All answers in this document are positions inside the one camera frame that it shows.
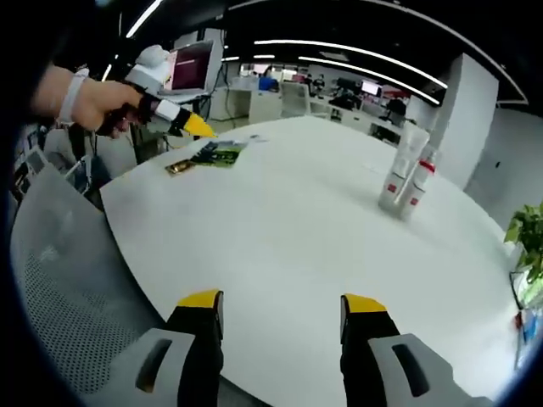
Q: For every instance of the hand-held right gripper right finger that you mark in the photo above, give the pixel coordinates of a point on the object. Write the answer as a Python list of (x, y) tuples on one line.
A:
[(369, 364)]

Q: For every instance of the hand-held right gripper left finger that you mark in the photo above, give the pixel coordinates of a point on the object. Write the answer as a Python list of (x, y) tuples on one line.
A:
[(191, 364)]

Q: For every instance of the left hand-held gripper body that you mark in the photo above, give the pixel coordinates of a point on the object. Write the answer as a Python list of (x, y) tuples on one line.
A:
[(150, 72)]

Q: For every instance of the red collar skincare bottle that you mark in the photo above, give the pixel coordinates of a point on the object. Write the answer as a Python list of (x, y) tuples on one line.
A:
[(422, 186)]

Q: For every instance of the white skincare tube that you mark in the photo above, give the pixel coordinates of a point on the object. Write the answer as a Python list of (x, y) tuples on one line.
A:
[(403, 169)]

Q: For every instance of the person's left hand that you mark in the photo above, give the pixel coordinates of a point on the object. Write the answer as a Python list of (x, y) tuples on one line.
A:
[(106, 104)]

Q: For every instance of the green black packet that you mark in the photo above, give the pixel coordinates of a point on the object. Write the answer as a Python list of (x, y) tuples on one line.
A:
[(218, 156)]

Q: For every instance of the monitor with purple screen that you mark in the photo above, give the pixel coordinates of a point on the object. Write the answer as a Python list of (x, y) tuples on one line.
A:
[(191, 65)]

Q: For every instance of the gold brown packet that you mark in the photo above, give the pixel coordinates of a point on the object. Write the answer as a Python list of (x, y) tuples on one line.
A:
[(180, 167)]

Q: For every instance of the white ceiling light strip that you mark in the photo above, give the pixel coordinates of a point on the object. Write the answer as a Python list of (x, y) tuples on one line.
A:
[(352, 53), (369, 72), (144, 19)]

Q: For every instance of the small white card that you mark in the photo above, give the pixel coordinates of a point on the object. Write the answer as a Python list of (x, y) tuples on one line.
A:
[(259, 138)]

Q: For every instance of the row of white office desks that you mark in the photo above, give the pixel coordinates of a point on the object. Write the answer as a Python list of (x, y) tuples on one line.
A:
[(263, 102)]

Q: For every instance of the white wristband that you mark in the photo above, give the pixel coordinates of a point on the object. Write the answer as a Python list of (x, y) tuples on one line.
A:
[(72, 97)]

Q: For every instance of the white office chair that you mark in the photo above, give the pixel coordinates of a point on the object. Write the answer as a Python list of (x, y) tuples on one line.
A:
[(295, 99)]

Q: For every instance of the grey mesh chair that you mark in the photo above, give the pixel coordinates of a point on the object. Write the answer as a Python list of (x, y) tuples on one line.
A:
[(76, 275)]

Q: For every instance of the blue white packet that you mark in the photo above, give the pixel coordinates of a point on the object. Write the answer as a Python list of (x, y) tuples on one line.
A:
[(530, 335)]

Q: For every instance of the green potted plant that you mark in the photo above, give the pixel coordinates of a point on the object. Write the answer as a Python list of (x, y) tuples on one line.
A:
[(528, 233)]

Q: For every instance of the white square pillar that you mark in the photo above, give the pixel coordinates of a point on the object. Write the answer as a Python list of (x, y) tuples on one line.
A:
[(471, 118)]

